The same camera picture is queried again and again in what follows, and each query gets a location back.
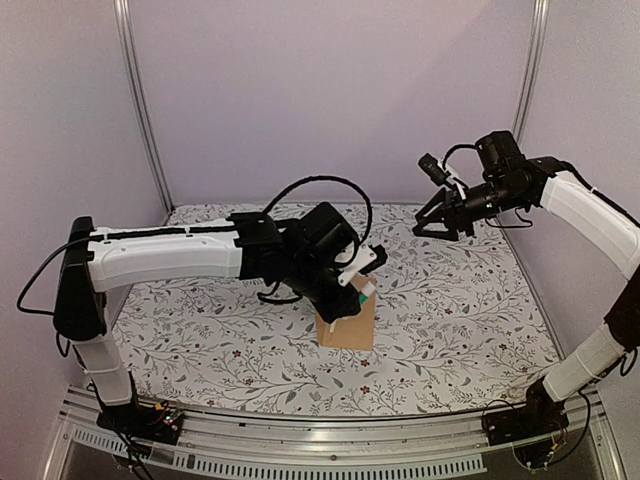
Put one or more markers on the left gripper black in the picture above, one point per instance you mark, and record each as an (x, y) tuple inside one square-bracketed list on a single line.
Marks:
[(337, 309)]

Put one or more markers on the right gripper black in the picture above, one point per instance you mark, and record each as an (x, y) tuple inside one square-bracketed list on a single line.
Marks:
[(454, 211)]

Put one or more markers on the green white glue stick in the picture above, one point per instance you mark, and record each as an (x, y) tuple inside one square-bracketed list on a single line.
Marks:
[(366, 292)]

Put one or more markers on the brown kraft envelope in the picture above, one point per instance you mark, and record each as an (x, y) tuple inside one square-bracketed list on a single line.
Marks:
[(355, 332)]

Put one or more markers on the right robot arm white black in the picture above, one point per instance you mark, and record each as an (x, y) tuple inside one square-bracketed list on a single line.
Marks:
[(512, 181)]

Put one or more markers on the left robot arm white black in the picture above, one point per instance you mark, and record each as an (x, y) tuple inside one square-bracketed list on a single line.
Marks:
[(316, 256)]

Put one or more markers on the floral patterned table mat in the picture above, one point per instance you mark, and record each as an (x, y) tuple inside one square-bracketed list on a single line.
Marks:
[(452, 327)]

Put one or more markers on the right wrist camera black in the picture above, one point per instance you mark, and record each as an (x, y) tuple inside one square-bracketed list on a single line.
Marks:
[(432, 167)]

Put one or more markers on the aluminium front rail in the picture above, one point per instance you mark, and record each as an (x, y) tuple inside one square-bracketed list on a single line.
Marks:
[(224, 444)]

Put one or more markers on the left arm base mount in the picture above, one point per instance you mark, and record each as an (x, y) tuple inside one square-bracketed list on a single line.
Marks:
[(162, 425)]

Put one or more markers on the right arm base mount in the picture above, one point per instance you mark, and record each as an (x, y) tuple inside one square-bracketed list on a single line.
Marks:
[(516, 423)]

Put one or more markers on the right aluminium frame post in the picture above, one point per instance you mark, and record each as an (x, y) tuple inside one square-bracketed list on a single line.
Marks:
[(533, 59)]

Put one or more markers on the aluminium frame post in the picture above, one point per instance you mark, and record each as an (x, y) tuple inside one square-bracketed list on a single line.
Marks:
[(533, 59), (124, 23)]

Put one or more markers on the left aluminium frame post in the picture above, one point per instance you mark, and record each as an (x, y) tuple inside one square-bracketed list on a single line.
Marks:
[(124, 23)]

